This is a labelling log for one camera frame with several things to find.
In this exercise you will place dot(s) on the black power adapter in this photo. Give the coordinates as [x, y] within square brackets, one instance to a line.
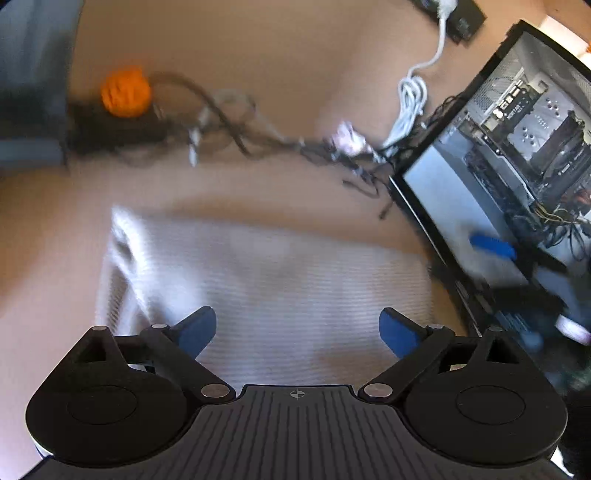
[115, 131]

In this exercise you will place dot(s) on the black wall socket strip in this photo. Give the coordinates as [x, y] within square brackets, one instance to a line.
[461, 18]

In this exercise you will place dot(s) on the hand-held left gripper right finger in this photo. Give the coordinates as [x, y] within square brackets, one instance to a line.
[397, 332]

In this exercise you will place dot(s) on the striped grey white garment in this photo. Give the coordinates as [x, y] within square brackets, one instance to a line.
[277, 295]

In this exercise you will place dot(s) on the orange pumpkin figure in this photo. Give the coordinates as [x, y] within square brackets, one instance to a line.
[126, 92]

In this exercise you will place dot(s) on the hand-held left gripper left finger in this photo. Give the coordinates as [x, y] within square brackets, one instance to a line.
[201, 330]

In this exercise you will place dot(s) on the open computer tower case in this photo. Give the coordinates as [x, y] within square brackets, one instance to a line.
[508, 138]

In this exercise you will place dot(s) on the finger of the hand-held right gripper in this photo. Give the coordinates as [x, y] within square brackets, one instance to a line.
[531, 295]
[491, 244]

